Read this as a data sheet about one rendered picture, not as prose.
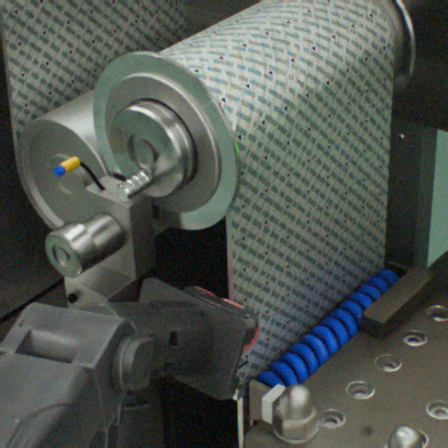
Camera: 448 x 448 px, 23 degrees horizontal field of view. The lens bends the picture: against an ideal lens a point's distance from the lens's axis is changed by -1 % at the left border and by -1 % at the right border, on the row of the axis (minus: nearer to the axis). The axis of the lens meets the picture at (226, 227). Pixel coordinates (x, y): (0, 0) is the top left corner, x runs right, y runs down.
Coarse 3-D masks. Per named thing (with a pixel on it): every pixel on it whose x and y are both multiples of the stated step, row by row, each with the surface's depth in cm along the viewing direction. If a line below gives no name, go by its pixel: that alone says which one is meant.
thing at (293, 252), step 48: (336, 144) 96; (384, 144) 103; (288, 192) 92; (336, 192) 98; (384, 192) 106; (240, 240) 88; (288, 240) 94; (336, 240) 101; (384, 240) 109; (240, 288) 91; (288, 288) 97; (336, 288) 104; (288, 336) 100; (240, 384) 96
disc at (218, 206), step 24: (120, 72) 86; (144, 72) 84; (168, 72) 83; (192, 72) 82; (96, 96) 89; (192, 96) 82; (96, 120) 90; (216, 120) 82; (216, 144) 83; (240, 168) 83; (216, 192) 85; (168, 216) 90; (192, 216) 88; (216, 216) 86
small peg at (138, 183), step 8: (136, 176) 85; (144, 176) 86; (120, 184) 85; (128, 184) 85; (136, 184) 85; (144, 184) 85; (152, 184) 86; (120, 192) 85; (128, 192) 84; (136, 192) 85
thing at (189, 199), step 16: (384, 16) 99; (128, 80) 85; (144, 80) 84; (160, 80) 83; (112, 96) 87; (128, 96) 86; (144, 96) 85; (160, 96) 84; (176, 96) 83; (112, 112) 88; (192, 112) 83; (192, 128) 83; (208, 128) 82; (208, 144) 83; (208, 160) 84; (208, 176) 85; (176, 192) 88; (192, 192) 86; (208, 192) 85; (176, 208) 89; (192, 208) 87
